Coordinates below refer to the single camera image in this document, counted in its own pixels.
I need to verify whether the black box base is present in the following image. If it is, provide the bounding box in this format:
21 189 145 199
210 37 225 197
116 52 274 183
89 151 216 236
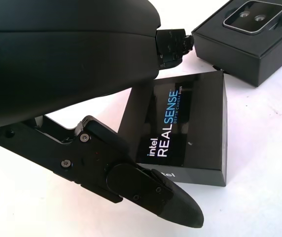
191 0 282 87

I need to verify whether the silver RealSense depth camera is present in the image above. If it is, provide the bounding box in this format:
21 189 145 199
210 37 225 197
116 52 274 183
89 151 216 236
222 0 282 36

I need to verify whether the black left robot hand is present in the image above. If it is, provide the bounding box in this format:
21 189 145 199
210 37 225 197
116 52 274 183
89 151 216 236
0 0 205 229

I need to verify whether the black RealSense box lid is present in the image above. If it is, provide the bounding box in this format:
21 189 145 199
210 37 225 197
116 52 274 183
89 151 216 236
118 71 229 188

